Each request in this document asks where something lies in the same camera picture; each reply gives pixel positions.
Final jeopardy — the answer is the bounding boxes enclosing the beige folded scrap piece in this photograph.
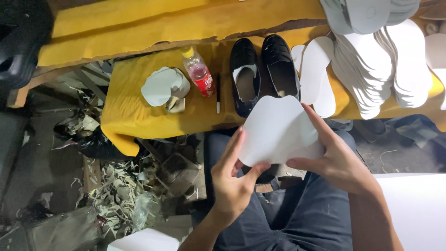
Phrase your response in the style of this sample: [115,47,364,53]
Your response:
[165,96,186,114]

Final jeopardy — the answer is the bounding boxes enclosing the plastic bottle red label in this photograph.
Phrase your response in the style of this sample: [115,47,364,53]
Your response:
[180,46,216,98]

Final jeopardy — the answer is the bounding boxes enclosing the person's left hand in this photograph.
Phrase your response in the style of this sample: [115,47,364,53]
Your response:
[210,127,272,224]

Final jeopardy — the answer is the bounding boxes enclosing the heap of cutting scraps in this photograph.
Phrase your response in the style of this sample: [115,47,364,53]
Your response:
[71,134,207,241]

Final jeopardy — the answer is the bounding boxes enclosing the black shoe dark lining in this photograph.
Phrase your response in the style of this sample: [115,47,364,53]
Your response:
[261,34,301,102]

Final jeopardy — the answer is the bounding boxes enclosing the clear plastic bag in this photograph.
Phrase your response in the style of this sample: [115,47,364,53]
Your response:
[27,206,102,251]

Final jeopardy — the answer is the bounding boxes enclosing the white insole cutout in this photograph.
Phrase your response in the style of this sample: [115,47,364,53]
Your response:
[299,36,336,106]
[312,71,337,119]

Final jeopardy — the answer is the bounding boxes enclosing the small stack white cutouts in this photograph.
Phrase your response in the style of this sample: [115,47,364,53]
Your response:
[141,66,191,107]

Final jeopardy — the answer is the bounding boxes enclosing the white board sheet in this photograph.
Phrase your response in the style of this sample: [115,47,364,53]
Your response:
[106,227,193,251]

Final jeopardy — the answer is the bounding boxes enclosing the person's right hand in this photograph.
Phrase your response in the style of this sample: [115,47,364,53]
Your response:
[285,103,380,196]

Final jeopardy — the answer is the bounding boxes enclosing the stack of grey insoles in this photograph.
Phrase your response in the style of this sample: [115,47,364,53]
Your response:
[319,0,421,36]

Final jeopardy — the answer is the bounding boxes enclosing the pile of white insoles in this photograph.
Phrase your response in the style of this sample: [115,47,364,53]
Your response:
[330,18,446,121]

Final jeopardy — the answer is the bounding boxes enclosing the black shoe white lining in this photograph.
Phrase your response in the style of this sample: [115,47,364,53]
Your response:
[229,38,261,118]

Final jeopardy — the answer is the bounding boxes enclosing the yellow shelf cover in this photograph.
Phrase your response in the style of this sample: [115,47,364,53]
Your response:
[37,0,327,69]

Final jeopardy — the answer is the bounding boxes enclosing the black plastic bag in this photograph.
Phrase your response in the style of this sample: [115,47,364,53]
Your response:
[53,118,141,162]

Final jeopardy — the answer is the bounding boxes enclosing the white cut sheet piece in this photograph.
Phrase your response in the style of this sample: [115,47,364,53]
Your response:
[238,95,325,167]

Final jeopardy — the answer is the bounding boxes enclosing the large white sheet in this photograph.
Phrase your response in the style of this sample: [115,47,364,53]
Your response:
[374,172,446,251]

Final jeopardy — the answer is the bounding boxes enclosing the yellow table cover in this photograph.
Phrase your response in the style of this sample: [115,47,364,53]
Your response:
[100,24,446,157]

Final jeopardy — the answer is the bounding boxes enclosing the person's dark blue trousers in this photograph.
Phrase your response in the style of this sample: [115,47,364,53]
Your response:
[191,119,357,251]

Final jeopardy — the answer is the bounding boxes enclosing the wooden table frame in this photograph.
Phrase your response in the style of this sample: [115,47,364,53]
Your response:
[6,62,109,109]

